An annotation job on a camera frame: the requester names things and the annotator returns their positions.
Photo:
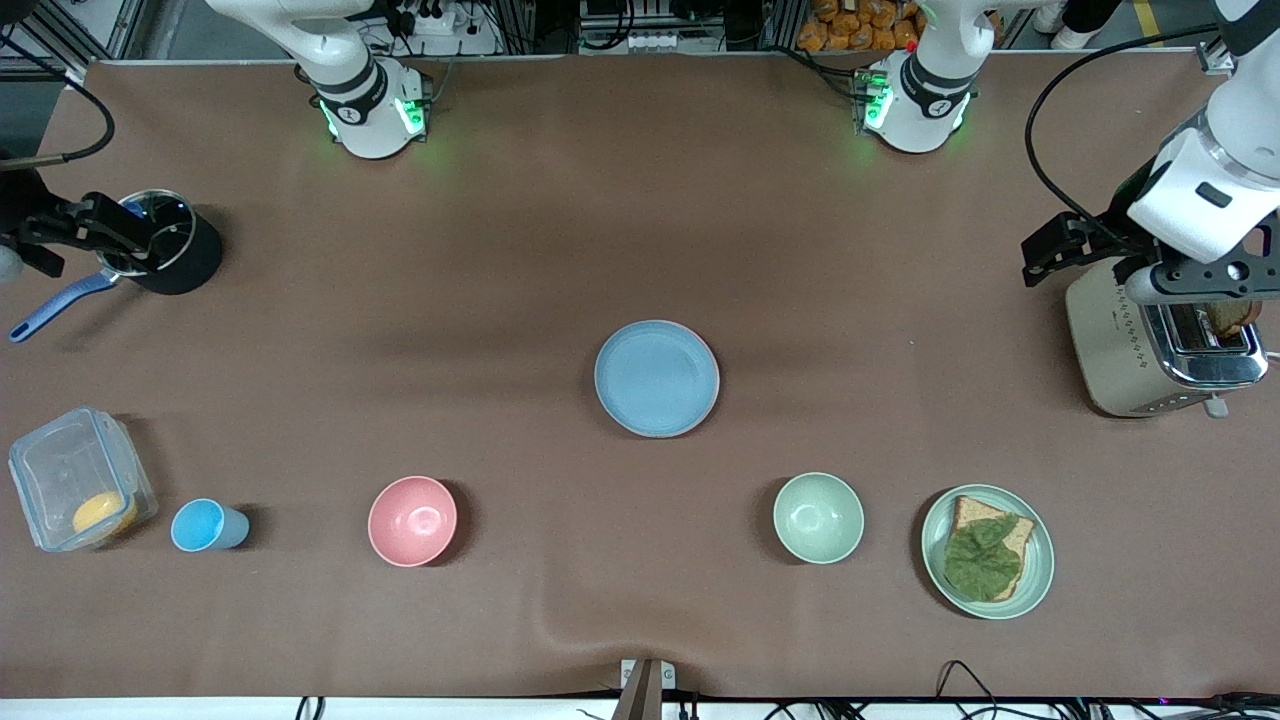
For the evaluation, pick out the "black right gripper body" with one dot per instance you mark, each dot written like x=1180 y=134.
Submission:
x=22 y=208

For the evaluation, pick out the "pink plate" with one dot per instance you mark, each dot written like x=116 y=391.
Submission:
x=718 y=385

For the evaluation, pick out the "light blue plate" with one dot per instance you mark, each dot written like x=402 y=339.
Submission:
x=655 y=378

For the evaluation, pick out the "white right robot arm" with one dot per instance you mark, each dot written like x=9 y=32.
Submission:
x=370 y=110

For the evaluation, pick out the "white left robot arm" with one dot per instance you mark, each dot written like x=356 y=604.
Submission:
x=930 y=100

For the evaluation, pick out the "brown bread slice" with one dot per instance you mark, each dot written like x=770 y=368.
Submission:
x=1232 y=318

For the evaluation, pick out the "beige and chrome toaster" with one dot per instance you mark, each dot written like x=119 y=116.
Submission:
x=1110 y=340

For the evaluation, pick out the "clear plastic container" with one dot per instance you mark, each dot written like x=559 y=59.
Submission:
x=60 y=470

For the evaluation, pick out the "orange food piece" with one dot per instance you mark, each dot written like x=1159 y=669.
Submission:
x=100 y=513

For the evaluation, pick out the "white shoe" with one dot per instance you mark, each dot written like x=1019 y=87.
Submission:
x=1075 y=38

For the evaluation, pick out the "blue cup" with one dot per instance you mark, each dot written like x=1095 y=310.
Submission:
x=200 y=525

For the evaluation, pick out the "bread slice with lettuce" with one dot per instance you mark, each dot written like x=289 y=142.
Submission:
x=968 y=512

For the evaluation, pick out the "green plate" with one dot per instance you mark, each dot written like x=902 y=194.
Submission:
x=1040 y=575

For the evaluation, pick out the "green lettuce leaf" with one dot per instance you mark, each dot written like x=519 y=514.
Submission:
x=982 y=560

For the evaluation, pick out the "white power strip with plugs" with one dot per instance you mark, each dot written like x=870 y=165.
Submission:
x=432 y=20

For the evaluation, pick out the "bag of orange buns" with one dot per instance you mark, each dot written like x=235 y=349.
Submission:
x=850 y=30

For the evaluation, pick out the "pink bowl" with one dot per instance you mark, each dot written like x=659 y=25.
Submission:
x=412 y=520

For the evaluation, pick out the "green bowl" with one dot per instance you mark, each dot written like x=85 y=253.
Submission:
x=818 y=517

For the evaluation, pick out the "brown table cloth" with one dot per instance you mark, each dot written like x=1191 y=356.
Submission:
x=600 y=200

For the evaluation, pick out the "small white power strip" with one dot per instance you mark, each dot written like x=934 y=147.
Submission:
x=655 y=42

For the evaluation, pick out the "metal table bracket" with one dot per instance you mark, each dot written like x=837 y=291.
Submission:
x=645 y=690

